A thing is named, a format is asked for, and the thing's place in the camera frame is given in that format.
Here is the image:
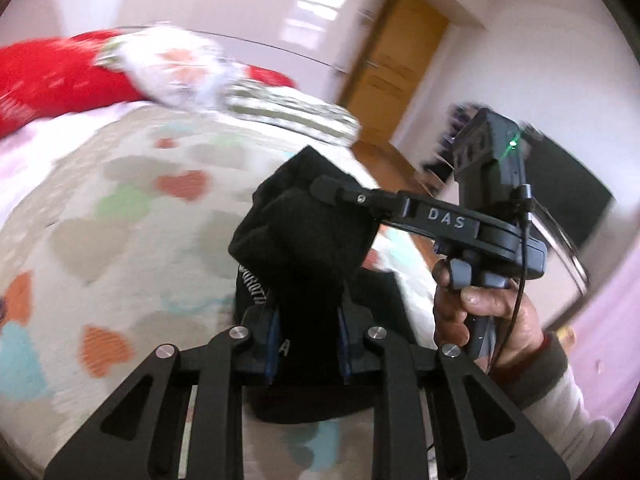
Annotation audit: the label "black pants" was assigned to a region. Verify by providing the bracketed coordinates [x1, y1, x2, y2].
[229, 146, 418, 424]

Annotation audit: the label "right forearm white sleeve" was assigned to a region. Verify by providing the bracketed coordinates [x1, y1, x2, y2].
[490, 333, 615, 479]

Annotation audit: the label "right hand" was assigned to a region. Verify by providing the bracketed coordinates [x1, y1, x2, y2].
[433, 260, 546, 370]

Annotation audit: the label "white shelf unit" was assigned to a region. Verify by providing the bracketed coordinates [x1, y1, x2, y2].
[420, 102, 483, 196]

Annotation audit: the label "black television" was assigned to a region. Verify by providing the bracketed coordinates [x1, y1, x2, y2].
[522, 127, 613, 250]

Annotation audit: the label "wooden door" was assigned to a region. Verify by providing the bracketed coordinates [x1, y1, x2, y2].
[338, 0, 449, 145]

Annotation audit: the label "grey white patterned pillow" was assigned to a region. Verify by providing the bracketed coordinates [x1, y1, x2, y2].
[221, 79, 361, 148]

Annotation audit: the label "white wardrobe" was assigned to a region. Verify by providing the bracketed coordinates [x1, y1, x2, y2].
[55, 0, 367, 101]

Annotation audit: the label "heart patterned quilt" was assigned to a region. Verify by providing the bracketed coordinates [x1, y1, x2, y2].
[1, 105, 420, 479]

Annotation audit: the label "floral white pillow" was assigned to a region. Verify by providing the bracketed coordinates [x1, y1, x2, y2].
[94, 24, 245, 112]

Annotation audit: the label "red pillow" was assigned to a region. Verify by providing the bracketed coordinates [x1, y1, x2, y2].
[0, 29, 143, 138]

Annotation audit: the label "black cable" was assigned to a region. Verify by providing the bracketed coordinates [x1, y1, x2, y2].
[487, 183, 534, 373]

